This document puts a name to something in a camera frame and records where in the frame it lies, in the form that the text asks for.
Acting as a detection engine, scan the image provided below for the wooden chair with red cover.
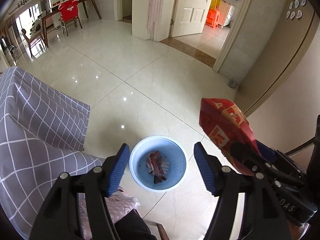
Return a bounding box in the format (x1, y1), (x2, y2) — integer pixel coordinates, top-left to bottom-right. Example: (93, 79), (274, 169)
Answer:
(58, 0), (83, 37)

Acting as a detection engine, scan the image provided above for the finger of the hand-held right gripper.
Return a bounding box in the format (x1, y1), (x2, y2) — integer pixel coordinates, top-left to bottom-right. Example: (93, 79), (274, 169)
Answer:
(256, 141), (306, 175)
(229, 141), (303, 185)

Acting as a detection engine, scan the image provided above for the white panel door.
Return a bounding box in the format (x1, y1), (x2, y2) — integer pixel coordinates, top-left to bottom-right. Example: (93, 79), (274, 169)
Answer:
(172, 0), (215, 38)

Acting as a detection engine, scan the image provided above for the orange plastic stool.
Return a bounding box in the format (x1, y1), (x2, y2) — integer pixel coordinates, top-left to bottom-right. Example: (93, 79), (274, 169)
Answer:
(205, 10), (220, 28)

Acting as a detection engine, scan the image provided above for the wooden seat frame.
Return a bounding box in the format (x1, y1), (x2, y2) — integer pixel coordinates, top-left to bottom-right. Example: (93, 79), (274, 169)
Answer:
(144, 220), (167, 240)

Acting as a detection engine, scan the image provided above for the grey checked tablecloth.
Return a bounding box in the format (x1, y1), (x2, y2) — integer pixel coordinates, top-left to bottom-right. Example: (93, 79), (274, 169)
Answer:
(0, 66), (108, 240)

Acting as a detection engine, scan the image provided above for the crumpled red wrapper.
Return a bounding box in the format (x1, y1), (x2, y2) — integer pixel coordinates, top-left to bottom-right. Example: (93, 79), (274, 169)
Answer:
(146, 151), (170, 183)

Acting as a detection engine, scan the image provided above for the light blue plastic bin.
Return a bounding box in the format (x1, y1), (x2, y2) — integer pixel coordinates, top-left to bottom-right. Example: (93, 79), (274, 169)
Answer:
(129, 135), (188, 193)

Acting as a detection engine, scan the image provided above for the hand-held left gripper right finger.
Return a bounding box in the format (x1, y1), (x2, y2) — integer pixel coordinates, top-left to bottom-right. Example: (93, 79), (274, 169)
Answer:
(194, 142), (293, 240)

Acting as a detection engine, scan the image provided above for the dark wooden dining table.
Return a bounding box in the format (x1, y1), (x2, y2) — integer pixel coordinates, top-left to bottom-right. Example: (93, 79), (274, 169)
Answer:
(40, 0), (102, 49)

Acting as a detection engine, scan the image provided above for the yellow cabinet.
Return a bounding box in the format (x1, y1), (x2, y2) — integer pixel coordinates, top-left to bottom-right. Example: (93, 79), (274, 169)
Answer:
(209, 0), (222, 12)

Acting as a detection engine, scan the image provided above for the white appliance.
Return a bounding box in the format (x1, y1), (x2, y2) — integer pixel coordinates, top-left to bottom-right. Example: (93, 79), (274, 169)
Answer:
(220, 1), (235, 27)

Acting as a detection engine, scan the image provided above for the red snack packet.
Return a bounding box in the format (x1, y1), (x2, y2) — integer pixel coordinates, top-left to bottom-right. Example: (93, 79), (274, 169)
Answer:
(199, 97), (260, 177)

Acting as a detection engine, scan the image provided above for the brown wooden chair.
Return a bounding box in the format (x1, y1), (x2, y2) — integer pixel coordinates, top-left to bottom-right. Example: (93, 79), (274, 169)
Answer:
(21, 29), (44, 58)

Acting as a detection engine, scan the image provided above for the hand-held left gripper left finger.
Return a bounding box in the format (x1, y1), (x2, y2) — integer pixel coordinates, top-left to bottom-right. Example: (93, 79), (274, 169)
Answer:
(29, 143), (130, 240)

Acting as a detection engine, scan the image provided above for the pink patterned cloth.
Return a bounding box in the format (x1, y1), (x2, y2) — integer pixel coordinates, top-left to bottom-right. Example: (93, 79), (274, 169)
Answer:
(77, 186), (139, 240)

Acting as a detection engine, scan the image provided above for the pale pink curtain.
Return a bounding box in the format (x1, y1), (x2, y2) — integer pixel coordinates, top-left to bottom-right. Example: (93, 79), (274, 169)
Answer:
(147, 0), (164, 40)

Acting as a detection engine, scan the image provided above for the person's dark clothed leg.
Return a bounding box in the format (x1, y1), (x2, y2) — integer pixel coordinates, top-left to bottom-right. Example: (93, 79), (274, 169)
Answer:
(114, 209), (158, 240)

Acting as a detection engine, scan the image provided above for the group of white wall stickers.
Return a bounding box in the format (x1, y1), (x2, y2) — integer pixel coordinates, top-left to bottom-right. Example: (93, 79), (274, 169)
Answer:
(286, 0), (307, 20)

